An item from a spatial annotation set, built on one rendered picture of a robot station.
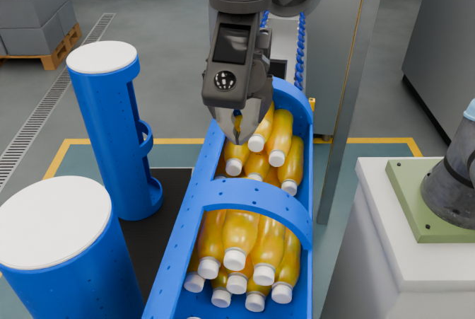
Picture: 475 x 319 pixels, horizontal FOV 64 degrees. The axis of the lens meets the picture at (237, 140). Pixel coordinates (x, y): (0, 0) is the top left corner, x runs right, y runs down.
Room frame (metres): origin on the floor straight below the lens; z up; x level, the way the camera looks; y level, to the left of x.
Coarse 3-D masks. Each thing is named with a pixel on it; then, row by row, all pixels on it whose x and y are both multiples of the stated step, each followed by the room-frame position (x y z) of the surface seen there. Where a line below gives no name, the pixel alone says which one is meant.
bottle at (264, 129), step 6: (270, 108) 0.85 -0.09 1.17; (270, 114) 0.82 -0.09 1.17; (264, 120) 0.78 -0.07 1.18; (270, 120) 0.80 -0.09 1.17; (258, 126) 0.76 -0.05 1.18; (264, 126) 0.76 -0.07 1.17; (270, 126) 0.77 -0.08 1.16; (258, 132) 0.74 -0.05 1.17; (264, 132) 0.74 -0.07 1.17; (270, 132) 0.76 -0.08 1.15; (264, 138) 0.74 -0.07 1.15
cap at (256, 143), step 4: (256, 136) 0.73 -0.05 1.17; (252, 140) 0.71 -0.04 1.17; (256, 140) 0.71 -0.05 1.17; (260, 140) 0.72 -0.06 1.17; (248, 144) 0.71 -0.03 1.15; (252, 144) 0.71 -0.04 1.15; (256, 144) 0.71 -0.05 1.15; (260, 144) 0.71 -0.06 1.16; (252, 148) 0.71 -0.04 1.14; (256, 148) 0.71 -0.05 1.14; (260, 148) 0.71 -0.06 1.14
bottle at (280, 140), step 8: (280, 112) 0.87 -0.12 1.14; (288, 112) 0.88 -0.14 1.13; (280, 120) 0.83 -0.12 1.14; (288, 120) 0.84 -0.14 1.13; (272, 128) 0.81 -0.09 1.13; (280, 128) 0.80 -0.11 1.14; (288, 128) 0.81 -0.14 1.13; (272, 136) 0.77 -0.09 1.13; (280, 136) 0.76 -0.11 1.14; (288, 136) 0.78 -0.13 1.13; (272, 144) 0.74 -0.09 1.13; (280, 144) 0.74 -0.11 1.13; (288, 144) 0.75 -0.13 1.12; (288, 152) 0.74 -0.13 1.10
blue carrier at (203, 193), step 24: (288, 96) 0.84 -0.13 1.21; (312, 120) 0.86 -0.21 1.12; (216, 144) 0.65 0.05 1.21; (312, 144) 0.76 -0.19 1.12; (312, 168) 0.67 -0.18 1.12; (192, 192) 0.52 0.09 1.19; (216, 192) 0.49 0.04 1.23; (240, 192) 0.48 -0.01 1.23; (264, 192) 0.48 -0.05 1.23; (192, 216) 0.45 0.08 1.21; (288, 216) 0.45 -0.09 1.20; (192, 240) 0.39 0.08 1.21; (168, 264) 0.36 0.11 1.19; (168, 288) 0.31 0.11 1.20; (144, 312) 0.29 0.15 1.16; (168, 312) 0.27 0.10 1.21; (192, 312) 0.38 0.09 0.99; (216, 312) 0.39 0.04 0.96; (240, 312) 0.39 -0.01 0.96; (264, 312) 0.39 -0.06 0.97; (288, 312) 0.37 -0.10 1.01
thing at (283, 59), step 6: (270, 60) 1.30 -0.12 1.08; (276, 60) 1.30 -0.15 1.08; (282, 60) 1.30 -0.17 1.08; (270, 66) 1.29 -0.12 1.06; (276, 66) 1.29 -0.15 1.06; (282, 66) 1.28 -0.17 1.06; (270, 72) 1.29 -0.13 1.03; (276, 72) 1.29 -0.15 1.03; (282, 72) 1.28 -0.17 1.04; (282, 78) 1.28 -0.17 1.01
